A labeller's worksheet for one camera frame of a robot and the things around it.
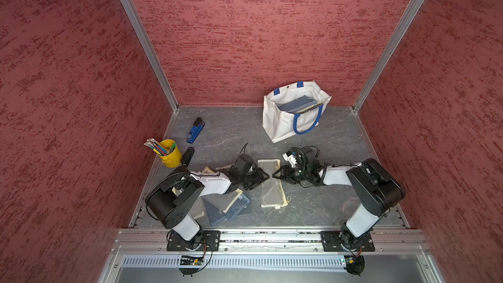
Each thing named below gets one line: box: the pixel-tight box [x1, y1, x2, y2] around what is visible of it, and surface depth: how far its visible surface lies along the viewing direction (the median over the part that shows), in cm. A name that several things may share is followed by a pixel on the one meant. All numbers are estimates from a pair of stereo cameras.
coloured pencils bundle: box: [143, 137, 171, 156], surface depth 87 cm
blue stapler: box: [186, 116, 205, 144], surface depth 109 cm
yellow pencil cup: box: [159, 138, 183, 169], surface depth 92 cm
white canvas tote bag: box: [261, 80, 333, 144], surface depth 102 cm
